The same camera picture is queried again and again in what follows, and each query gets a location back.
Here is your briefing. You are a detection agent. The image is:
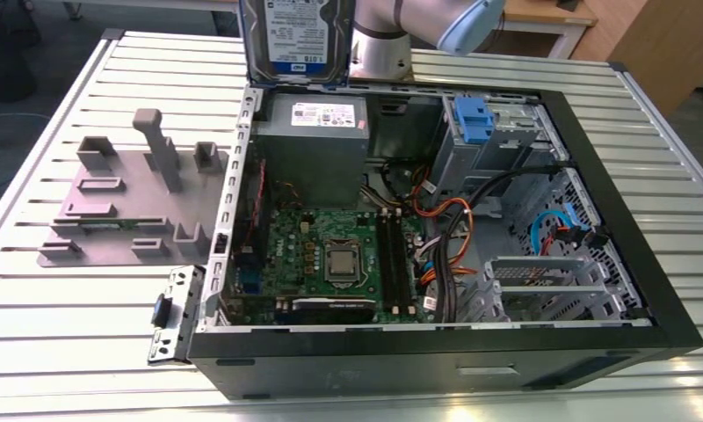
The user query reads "hard disk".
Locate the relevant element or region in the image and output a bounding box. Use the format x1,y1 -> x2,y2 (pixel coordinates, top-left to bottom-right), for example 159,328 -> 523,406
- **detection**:
237,0 -> 357,91

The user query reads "power wire black connector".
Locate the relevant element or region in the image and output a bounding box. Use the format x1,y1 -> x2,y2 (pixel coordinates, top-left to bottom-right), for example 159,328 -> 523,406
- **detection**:
553,223 -> 611,251

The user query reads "metal disk bay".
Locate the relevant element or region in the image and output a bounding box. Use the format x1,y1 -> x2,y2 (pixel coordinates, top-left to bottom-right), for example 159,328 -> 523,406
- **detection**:
484,256 -> 647,324

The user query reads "CPU socket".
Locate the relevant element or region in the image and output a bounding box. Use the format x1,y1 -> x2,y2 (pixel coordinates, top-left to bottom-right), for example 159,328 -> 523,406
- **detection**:
320,236 -> 367,287

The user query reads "silver CPU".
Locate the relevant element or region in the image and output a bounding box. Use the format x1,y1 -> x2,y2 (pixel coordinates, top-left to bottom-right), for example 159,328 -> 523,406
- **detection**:
327,250 -> 359,276

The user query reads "grey power supply unit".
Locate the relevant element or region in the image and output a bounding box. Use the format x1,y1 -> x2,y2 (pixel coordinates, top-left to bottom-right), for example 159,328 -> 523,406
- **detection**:
251,91 -> 372,211

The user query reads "black RAM slot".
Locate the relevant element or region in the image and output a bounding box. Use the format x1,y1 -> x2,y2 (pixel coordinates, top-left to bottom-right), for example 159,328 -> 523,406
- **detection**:
376,208 -> 401,316
392,208 -> 419,316

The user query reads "green motherboard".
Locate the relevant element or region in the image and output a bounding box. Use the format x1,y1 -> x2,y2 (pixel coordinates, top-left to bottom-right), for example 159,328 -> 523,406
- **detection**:
222,206 -> 441,326

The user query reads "black graphics card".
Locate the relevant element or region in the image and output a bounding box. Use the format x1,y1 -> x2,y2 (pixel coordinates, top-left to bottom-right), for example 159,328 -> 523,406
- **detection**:
275,296 -> 380,325

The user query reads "blue expansion slot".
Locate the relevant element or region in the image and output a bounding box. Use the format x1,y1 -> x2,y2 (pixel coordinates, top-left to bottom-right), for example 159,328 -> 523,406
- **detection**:
239,266 -> 267,296

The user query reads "metal drive cage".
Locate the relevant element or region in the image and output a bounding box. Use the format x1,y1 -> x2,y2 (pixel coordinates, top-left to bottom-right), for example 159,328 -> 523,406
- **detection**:
433,94 -> 571,207

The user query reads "blue plastic drive latch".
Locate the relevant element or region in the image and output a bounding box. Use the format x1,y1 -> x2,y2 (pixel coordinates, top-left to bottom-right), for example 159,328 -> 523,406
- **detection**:
455,96 -> 497,145

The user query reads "black PC case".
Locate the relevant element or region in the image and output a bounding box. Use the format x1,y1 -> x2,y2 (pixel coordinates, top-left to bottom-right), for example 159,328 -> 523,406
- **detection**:
186,69 -> 703,401

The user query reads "grey parts rack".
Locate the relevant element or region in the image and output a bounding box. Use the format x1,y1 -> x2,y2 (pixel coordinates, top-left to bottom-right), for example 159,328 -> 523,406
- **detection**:
36,108 -> 235,268

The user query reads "green RAM stick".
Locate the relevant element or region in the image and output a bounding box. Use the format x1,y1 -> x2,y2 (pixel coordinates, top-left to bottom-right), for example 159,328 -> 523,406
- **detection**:
79,218 -> 146,229

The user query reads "brown wooden cabinet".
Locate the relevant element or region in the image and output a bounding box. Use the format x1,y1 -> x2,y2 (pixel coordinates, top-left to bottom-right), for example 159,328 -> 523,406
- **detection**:
572,0 -> 703,118

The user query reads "black office chair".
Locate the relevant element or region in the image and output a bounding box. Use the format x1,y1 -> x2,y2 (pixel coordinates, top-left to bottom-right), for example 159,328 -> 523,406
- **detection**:
0,0 -> 43,105

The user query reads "yellow black wire bundle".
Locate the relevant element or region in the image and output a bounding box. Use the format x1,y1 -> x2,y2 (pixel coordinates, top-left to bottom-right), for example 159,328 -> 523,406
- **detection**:
360,184 -> 416,211

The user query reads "orange wire bundle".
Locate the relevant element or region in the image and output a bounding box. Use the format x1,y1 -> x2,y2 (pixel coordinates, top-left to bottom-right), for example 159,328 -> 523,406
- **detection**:
413,197 -> 483,287

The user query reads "thin red wire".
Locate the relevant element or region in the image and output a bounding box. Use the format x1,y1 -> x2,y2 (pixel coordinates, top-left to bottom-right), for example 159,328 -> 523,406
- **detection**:
243,157 -> 269,254

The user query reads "blue data wire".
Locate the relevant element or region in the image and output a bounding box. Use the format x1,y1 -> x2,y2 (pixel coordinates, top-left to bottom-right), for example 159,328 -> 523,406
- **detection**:
531,210 -> 576,256

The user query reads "metal card retention bracket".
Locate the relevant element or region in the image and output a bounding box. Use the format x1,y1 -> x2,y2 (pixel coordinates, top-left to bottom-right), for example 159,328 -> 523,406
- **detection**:
147,265 -> 208,366

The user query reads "white floor cable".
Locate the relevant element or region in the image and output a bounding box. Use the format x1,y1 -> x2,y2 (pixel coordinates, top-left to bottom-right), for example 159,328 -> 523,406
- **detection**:
0,112 -> 54,128

